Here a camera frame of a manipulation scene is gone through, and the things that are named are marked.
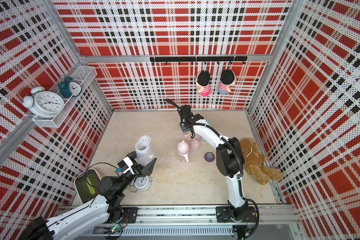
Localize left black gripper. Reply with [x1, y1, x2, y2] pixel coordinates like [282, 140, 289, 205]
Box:
[117, 146, 156, 193]

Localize pink bottle cap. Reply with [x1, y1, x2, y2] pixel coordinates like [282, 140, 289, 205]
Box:
[190, 139, 201, 150]
[177, 141, 190, 155]

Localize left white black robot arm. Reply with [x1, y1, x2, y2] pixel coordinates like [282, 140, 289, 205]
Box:
[19, 152, 157, 240]

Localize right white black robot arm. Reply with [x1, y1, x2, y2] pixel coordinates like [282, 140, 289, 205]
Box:
[175, 105, 260, 224]

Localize small white alarm clock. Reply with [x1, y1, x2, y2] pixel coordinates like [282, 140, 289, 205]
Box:
[131, 176, 152, 192]

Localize plush doll pink pants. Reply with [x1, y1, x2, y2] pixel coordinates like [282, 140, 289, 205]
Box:
[196, 71, 211, 97]

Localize plush doll blue pants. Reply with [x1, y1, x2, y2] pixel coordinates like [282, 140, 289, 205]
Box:
[218, 69, 237, 95]

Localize brown plush toy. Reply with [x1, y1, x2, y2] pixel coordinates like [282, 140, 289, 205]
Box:
[240, 138, 283, 185]

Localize teal alarm clock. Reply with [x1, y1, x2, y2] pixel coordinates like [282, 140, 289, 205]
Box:
[58, 77, 82, 99]

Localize large white alarm clock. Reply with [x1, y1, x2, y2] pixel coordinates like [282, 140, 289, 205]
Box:
[22, 86, 65, 119]

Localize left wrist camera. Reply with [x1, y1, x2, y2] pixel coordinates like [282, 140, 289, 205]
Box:
[116, 157, 135, 175]

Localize black hook rail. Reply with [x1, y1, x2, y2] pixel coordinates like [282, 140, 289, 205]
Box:
[150, 56, 248, 64]

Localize white wire shelf basket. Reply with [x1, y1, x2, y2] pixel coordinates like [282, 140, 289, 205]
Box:
[32, 66, 97, 128]

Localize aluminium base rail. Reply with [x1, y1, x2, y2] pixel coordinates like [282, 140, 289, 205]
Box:
[79, 205, 300, 240]

